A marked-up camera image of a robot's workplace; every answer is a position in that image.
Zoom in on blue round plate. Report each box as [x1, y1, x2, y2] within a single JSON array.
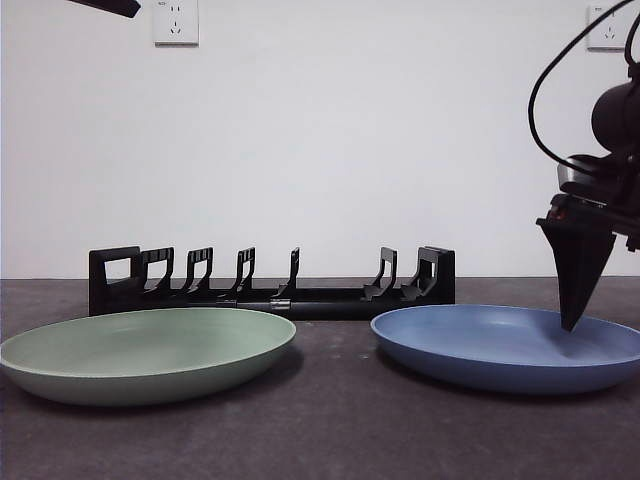
[[370, 303, 640, 394]]

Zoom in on black plastic plate rack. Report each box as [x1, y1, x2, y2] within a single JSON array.
[[88, 245, 457, 321]]

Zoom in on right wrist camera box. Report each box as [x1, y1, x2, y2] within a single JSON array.
[[556, 153, 626, 197]]

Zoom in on white wall socket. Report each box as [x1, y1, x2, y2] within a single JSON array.
[[153, 0, 200, 49], [586, 4, 630, 52]]

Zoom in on green round plate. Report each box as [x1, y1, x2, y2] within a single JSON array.
[[0, 307, 297, 407]]

